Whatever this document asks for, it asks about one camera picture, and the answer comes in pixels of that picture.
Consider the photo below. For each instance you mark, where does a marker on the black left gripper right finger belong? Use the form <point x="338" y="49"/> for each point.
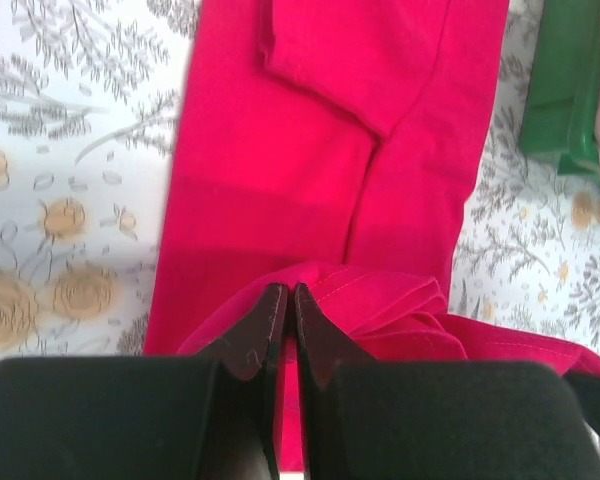
<point x="367" y="419"/>

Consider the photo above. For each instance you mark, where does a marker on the magenta t shirt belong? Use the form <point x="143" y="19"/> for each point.
<point x="335" y="143"/>

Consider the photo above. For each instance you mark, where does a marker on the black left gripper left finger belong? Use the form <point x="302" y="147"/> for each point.
<point x="210" y="415"/>

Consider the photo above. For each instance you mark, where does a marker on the green plastic bin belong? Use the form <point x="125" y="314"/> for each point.
<point x="564" y="90"/>

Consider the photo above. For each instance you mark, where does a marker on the floral patterned table mat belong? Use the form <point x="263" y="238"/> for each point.
<point x="89" y="96"/>

